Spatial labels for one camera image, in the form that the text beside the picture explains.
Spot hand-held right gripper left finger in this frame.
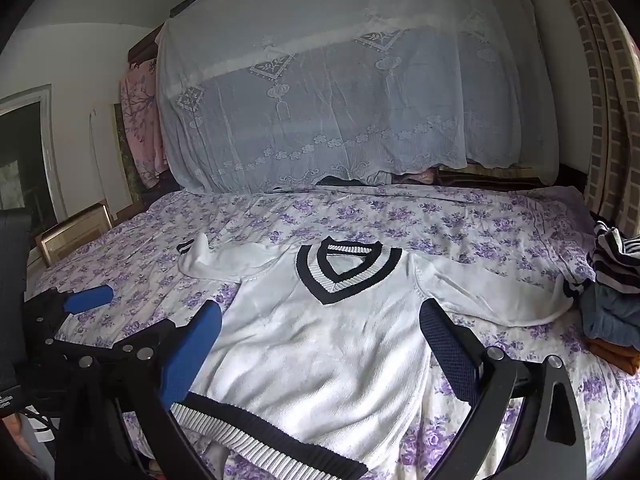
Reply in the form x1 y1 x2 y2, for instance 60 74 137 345
52 300 223 480

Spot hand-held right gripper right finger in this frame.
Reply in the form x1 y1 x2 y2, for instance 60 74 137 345
419 299 588 480

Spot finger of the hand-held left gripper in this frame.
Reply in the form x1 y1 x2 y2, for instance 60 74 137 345
44 332 136 361
24 284 116 346

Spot white v-neck sweater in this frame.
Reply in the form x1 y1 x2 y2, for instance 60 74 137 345
177 232 573 480

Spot dark clothes under lace cloth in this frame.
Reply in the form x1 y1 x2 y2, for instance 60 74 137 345
317 162 543 188

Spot green patterned panel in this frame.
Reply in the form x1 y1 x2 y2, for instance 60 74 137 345
114 102 147 202

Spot purple floral bed sheet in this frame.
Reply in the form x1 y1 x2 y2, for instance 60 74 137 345
25 184 640 480

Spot blue grey folded garment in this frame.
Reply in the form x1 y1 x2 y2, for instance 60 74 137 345
580 282 640 348

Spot orange folded garment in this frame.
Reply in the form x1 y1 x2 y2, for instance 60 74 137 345
586 336 640 376

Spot pink floral cloth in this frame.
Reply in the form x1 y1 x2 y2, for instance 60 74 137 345
120 57 168 190

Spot black white striped garment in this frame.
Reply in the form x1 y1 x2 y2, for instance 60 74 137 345
586 220 640 293

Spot dark wooden cabinet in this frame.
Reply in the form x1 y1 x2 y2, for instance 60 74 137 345
127 0 216 63

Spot white lace cover cloth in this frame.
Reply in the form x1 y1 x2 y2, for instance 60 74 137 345
156 0 561 195

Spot beige checkered curtain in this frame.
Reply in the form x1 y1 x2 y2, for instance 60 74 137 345
552 0 640 241

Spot wooden picture frame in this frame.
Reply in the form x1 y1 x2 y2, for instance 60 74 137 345
34 202 115 267

